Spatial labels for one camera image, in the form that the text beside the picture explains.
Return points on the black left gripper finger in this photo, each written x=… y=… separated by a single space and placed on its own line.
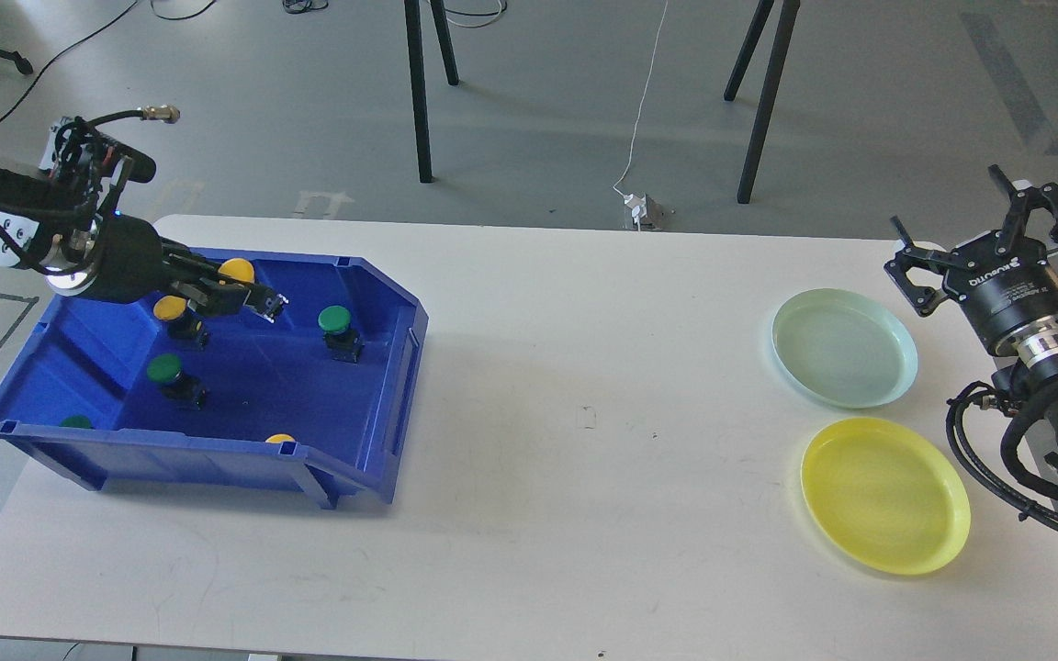
x=180 y=265
x=212 y=298

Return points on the black tripod legs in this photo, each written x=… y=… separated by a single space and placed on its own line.
x=418 y=75
x=770 y=87

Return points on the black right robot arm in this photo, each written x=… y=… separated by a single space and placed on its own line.
x=1004 y=432

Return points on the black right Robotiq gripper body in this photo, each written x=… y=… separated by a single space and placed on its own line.
x=1003 y=293

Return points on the yellow plate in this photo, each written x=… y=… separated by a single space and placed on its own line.
x=885 y=496

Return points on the white power adapter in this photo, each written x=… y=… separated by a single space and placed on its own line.
x=644 y=213

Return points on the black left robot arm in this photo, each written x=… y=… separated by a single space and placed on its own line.
x=63 y=222

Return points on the black tripod legs left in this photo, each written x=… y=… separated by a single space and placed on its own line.
x=418 y=75

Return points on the blue plastic bin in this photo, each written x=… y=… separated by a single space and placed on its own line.
x=348 y=420

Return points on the green push button corner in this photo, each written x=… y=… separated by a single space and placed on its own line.
x=77 y=422

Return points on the pale green plate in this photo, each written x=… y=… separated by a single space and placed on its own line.
x=843 y=349

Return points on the yellow push button back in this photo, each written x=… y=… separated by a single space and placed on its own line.
x=181 y=323

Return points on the yellow push button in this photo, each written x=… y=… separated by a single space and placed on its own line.
x=181 y=323
x=236 y=271

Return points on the black tripod legs right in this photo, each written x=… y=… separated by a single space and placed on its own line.
x=770 y=87

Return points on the green push button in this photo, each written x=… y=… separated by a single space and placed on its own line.
x=168 y=373
x=342 y=339

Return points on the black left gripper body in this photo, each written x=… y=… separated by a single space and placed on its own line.
x=130 y=265

